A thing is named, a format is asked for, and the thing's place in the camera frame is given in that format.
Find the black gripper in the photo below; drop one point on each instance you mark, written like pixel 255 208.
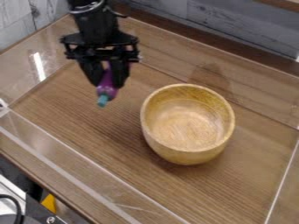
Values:
pixel 99 39

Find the purple toy eggplant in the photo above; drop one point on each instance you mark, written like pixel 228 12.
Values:
pixel 107 91

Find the brown wooden bowl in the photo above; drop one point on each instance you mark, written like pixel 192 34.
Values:
pixel 187 122

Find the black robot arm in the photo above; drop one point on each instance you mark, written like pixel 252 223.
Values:
pixel 87 6

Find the yellow black device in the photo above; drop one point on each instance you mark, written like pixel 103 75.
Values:
pixel 48 210

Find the clear acrylic tray wall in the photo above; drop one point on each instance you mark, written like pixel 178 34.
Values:
pixel 83 184

